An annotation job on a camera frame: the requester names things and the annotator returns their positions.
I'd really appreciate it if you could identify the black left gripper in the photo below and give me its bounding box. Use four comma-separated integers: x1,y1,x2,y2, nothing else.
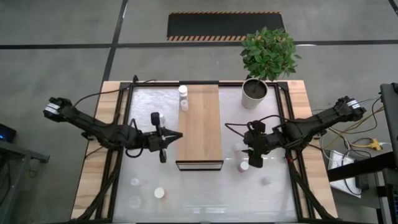
144,112,184,164

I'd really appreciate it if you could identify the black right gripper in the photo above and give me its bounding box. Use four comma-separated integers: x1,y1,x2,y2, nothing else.
243,129,282,169

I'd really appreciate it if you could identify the white round cap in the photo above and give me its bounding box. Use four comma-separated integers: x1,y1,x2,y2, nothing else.
153,186,166,200

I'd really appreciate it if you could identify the white power strip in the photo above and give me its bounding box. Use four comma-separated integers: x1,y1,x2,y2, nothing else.
328,150,363,198

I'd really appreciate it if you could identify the green plant in white pot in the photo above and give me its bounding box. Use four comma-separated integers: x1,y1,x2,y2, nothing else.
239,26,302,110

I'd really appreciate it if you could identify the black equipment cart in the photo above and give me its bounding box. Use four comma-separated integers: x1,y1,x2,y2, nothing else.
326,82,398,224

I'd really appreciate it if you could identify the yellow power splitter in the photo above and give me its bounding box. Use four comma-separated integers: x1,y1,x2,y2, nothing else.
368,138,382,152

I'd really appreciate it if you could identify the black yellow hazard floor mat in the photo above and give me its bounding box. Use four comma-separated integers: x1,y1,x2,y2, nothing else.
166,11,285,42

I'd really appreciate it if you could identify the grey metal stand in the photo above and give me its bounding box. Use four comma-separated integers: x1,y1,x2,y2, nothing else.
0,139,50,224

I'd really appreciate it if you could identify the black device blue light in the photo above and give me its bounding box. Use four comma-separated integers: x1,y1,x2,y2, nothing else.
0,123,17,143

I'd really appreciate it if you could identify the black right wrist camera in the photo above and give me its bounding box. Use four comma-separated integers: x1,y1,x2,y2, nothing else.
249,120,267,133

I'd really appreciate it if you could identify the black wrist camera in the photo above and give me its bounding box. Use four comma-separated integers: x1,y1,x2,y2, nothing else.
249,120,267,133
147,136,161,153

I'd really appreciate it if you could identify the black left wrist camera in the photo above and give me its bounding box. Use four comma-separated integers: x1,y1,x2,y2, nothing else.
147,136,161,153

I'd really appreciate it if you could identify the black frame wooden shelf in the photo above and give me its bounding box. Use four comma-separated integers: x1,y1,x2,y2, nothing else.
175,81,224,171

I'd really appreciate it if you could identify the black right camera cable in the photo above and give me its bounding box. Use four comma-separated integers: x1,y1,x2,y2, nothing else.
224,114,284,138

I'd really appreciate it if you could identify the black camera cable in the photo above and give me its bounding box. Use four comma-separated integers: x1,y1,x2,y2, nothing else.
124,117,144,159
224,114,284,138

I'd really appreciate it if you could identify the black left camera cable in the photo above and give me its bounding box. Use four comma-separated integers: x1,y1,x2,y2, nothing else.
124,117,144,159

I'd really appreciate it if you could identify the black metal table frame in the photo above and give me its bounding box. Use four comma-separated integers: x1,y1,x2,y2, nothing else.
74,74,338,224

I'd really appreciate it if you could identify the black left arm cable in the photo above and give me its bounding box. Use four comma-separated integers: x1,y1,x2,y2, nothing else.
72,74,157,108

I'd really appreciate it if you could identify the yellow cable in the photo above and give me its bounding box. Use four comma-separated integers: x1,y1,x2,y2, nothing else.
323,105,385,150

